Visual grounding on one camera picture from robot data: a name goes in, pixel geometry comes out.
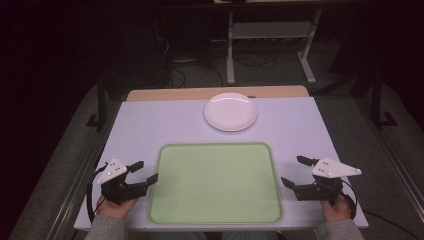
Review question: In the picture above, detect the tangle of black floor cables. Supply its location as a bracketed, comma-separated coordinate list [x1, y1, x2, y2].
[153, 35, 225, 89]

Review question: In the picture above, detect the white metal table frame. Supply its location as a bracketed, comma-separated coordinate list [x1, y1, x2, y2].
[225, 8, 323, 86]

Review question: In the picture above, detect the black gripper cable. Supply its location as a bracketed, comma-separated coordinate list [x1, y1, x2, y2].
[339, 179, 359, 220]
[86, 162, 110, 224]

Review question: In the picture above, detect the aluminium rail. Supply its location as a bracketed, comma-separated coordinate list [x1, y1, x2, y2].
[45, 99, 122, 240]
[353, 99, 424, 214]

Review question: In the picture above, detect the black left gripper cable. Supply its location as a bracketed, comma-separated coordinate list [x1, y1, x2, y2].
[86, 162, 110, 224]

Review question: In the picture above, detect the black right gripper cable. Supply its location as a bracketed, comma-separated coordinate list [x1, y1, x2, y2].
[339, 179, 359, 220]

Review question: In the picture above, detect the person's left hand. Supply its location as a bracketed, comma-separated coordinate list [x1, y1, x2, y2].
[96, 195, 138, 220]

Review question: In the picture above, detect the person's right hand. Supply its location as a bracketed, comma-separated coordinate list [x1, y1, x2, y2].
[320, 194, 353, 223]

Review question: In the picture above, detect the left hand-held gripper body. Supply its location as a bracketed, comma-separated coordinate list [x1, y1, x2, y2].
[96, 157, 150, 206]

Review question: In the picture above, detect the black metal stand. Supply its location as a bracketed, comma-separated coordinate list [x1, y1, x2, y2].
[370, 70, 398, 130]
[85, 75, 108, 130]

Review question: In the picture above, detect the white round plate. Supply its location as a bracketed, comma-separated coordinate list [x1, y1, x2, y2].
[203, 91, 259, 133]

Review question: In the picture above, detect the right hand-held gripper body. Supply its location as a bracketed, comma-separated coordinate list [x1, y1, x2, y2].
[294, 157, 363, 203]

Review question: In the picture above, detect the light green tray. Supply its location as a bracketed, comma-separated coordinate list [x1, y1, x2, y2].
[147, 142, 284, 225]

